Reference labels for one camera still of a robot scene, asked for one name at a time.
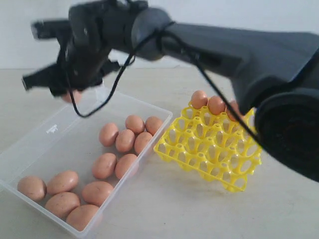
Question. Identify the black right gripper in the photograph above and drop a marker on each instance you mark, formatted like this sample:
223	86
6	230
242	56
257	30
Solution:
85	61

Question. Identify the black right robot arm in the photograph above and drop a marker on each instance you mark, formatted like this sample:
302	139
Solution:
277	73

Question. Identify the clear plastic storage box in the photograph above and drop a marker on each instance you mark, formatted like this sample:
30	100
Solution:
67	142

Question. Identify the yellow plastic egg tray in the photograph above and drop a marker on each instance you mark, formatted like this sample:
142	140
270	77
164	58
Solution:
216	147

